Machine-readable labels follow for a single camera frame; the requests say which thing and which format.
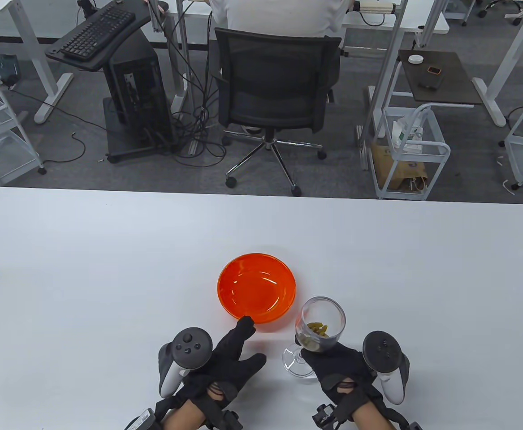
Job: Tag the white cart with bag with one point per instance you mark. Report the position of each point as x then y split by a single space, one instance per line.
440 156

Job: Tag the aluminium frame post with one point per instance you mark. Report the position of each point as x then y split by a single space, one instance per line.
386 71
184 53

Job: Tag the black computer cart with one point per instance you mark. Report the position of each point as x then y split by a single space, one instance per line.
86 60

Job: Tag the black computer tower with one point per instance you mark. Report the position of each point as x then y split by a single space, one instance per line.
140 94

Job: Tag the person's right forearm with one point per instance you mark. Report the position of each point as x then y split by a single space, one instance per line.
371 421

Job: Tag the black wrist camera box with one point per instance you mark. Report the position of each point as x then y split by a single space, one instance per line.
142 421
322 416

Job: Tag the black keyboard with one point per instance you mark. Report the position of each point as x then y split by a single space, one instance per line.
97 33

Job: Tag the phone with orange case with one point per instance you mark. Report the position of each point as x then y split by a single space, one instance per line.
434 70

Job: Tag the grey right hand controller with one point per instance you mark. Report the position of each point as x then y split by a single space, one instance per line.
384 354

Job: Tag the person's left hand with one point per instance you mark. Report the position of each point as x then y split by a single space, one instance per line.
232 358

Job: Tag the brown paper bag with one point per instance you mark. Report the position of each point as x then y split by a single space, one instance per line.
395 168

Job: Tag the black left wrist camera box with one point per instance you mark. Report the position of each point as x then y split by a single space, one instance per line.
142 421

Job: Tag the small white round puck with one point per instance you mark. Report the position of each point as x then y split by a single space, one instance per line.
415 59

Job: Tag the grey left hand controller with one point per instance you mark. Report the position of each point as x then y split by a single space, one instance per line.
192 349

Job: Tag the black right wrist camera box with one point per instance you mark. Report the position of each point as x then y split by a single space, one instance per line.
322 416

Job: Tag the person's right hand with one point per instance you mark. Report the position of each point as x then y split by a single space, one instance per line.
339 365

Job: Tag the person's left forearm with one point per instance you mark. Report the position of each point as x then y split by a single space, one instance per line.
185 416

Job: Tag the pile of green raisins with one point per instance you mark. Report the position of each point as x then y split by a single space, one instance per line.
317 333

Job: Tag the white box in cart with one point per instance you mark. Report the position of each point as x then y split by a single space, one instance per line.
407 134

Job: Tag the cream ribbed roll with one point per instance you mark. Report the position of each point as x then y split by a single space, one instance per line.
378 7

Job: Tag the long white desk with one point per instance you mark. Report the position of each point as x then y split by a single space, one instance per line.
418 20

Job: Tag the grey hand controller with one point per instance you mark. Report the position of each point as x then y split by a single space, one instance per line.
384 354
192 349

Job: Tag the orange plastic bowl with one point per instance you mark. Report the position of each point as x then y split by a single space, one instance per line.
257 289

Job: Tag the dark brown side table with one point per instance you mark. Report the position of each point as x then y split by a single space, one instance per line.
454 80

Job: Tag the black mesh office chair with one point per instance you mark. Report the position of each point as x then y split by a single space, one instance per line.
274 76

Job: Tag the white desk with T-leg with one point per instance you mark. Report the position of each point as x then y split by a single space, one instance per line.
32 45
507 53

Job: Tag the clear wine glass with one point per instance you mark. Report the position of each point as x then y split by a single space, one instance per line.
324 313

